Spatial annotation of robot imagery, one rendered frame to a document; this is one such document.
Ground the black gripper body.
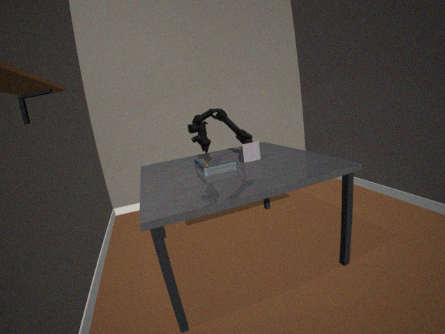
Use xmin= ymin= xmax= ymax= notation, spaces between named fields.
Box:
xmin=197 ymin=131 xmax=211 ymax=144

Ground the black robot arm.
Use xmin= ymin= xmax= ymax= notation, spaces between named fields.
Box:
xmin=188 ymin=109 xmax=253 ymax=144

